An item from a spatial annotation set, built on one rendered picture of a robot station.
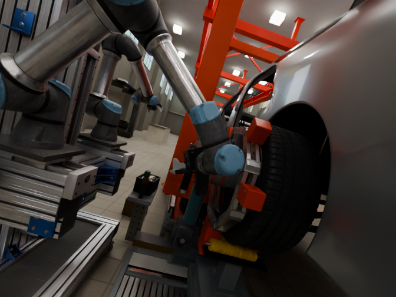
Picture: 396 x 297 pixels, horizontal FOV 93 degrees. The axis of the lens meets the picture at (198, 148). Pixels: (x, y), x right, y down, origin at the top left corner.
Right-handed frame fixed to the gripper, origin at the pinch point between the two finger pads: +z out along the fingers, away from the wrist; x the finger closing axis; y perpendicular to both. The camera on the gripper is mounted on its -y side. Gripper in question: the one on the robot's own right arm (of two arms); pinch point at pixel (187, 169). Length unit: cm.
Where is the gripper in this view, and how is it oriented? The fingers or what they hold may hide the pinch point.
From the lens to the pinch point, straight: 77.2
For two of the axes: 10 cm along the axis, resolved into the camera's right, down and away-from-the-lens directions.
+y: -1.9, -9.8, 0.4
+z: -3.7, 1.1, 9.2
